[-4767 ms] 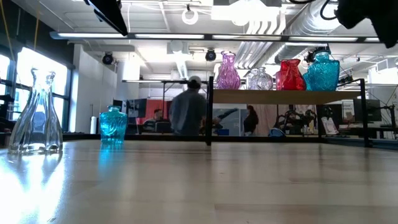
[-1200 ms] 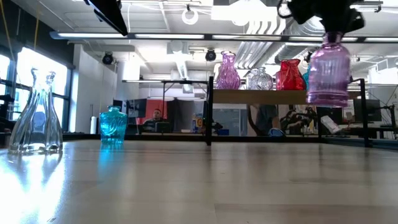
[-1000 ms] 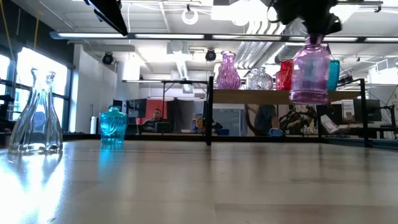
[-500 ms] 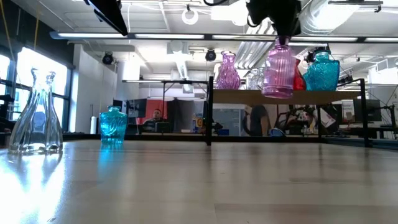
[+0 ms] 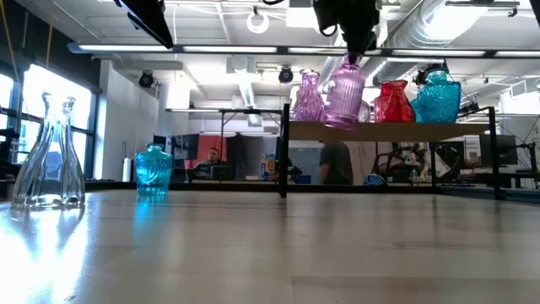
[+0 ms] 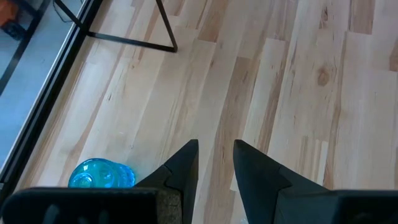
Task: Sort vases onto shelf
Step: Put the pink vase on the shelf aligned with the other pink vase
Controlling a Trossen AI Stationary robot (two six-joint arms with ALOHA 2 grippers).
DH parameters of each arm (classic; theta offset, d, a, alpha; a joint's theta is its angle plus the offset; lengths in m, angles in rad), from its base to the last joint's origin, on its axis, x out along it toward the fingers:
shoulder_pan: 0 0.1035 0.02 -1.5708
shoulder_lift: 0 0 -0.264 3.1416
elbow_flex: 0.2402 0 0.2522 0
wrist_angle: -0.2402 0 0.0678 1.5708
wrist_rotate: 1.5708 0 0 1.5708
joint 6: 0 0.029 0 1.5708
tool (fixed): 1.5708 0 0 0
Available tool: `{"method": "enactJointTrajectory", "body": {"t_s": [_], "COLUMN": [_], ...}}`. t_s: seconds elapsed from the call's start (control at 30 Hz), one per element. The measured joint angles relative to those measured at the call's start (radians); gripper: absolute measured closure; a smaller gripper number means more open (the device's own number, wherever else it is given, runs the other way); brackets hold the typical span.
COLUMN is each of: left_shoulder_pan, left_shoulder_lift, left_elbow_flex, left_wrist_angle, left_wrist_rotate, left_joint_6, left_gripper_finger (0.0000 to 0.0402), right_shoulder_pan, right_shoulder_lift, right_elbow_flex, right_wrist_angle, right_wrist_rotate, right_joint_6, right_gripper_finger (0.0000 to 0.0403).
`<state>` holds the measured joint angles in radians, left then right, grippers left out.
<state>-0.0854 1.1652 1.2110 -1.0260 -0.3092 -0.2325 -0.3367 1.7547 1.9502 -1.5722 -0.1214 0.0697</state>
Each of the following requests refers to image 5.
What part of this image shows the red partition panel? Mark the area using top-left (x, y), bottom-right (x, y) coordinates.
top-left (185, 134), bottom-right (229, 170)

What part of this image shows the wooden shelf black metal frame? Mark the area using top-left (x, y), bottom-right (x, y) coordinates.
top-left (277, 103), bottom-right (505, 200)

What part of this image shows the yellow blue printed box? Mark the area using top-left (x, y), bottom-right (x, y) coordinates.
top-left (260, 154), bottom-right (278, 182)

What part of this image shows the clear faceted glass vase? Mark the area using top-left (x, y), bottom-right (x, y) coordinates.
top-left (11, 90), bottom-right (86, 211)

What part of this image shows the blue white rounded object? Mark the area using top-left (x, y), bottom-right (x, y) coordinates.
top-left (363, 172), bottom-right (387, 187)

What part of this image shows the blue small round vase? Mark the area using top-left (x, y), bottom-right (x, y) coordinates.
top-left (134, 142), bottom-right (175, 197)

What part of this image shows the white hanging ring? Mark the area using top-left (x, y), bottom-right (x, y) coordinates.
top-left (246, 10), bottom-right (270, 35)

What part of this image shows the beige hanging curtain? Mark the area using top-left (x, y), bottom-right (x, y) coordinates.
top-left (353, 141), bottom-right (396, 185)

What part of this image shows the pink diamond-pattern carafe vase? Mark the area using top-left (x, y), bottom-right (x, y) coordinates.
top-left (293, 69), bottom-right (328, 122)

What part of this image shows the red bulbous glass vase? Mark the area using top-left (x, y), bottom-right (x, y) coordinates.
top-left (379, 79), bottom-right (417, 123)

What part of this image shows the black background monitor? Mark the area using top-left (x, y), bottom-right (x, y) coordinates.
top-left (478, 133), bottom-right (519, 166)
top-left (170, 133), bottom-right (200, 161)

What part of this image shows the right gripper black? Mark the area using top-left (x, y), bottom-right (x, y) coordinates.
top-left (312, 0), bottom-right (381, 65)

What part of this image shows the pink ribbed bottle vase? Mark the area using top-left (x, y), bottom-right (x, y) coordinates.
top-left (322, 53), bottom-right (367, 130)

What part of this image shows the blue square cut-glass vase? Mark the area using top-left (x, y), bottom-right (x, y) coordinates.
top-left (411, 69), bottom-right (462, 124)

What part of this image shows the black overhead rig camera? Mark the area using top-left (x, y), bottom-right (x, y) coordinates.
top-left (413, 62), bottom-right (449, 88)

